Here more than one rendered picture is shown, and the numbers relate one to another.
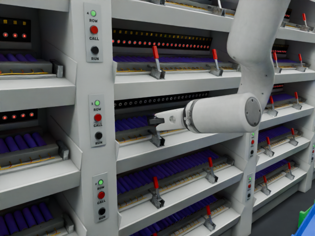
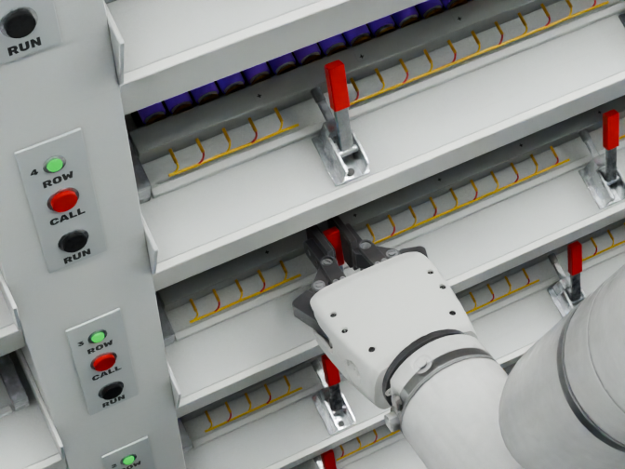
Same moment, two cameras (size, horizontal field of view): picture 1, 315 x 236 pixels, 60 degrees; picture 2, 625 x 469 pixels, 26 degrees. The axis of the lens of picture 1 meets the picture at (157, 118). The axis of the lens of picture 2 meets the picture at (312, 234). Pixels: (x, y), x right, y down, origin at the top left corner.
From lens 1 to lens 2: 76 cm
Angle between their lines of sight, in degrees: 45
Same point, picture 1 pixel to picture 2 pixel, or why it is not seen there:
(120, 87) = (180, 268)
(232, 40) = (505, 422)
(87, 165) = (83, 444)
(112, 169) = (164, 425)
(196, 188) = (494, 341)
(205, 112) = (430, 455)
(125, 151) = (215, 357)
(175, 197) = not seen: hidden behind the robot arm
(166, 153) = not seen: hidden behind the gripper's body
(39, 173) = not seen: outside the picture
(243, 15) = (534, 414)
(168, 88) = (381, 189)
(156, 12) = (333, 19)
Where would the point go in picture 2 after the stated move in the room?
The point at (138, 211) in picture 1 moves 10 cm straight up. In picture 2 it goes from (266, 439) to (262, 388)
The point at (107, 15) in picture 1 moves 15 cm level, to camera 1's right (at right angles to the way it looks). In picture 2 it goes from (109, 140) to (357, 188)
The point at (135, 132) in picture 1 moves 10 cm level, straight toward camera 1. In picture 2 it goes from (260, 266) to (237, 371)
